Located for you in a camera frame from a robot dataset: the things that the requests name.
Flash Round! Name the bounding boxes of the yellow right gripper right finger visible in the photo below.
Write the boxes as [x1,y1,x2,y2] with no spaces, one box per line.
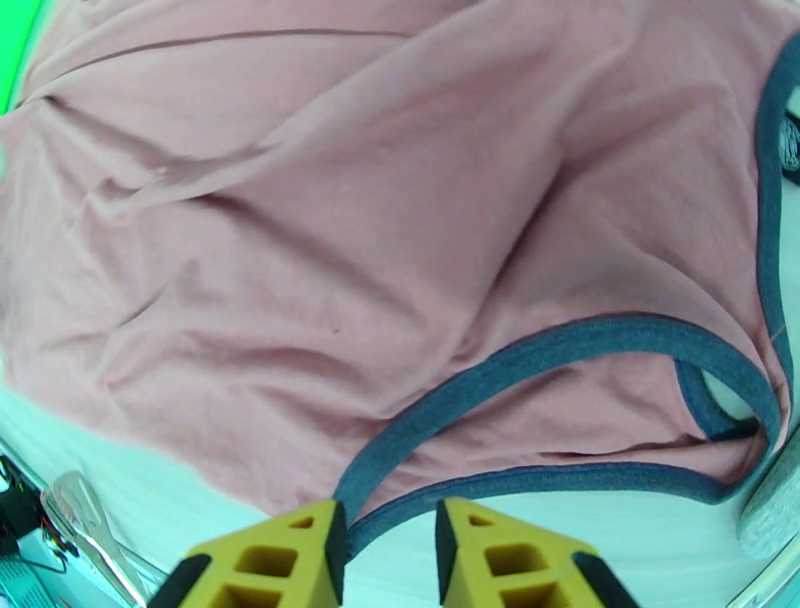
[434,497,639,608]

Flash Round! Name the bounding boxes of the grey plastic holder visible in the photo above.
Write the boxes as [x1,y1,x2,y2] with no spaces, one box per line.
[736,436,800,562]

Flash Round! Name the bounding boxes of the red tank top blue trim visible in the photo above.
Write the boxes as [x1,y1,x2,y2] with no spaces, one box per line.
[0,0,800,559]

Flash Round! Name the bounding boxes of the green plastic mesh basket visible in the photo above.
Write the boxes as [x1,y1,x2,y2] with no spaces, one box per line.
[0,0,46,118]

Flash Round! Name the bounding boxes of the long metal tweezers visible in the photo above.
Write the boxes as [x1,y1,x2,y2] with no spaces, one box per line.
[39,471,149,608]

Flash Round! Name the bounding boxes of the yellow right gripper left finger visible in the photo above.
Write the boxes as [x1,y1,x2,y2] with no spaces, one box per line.
[146,497,349,608]

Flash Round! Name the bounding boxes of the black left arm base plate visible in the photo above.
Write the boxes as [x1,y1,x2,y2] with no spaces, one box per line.
[0,454,45,555]

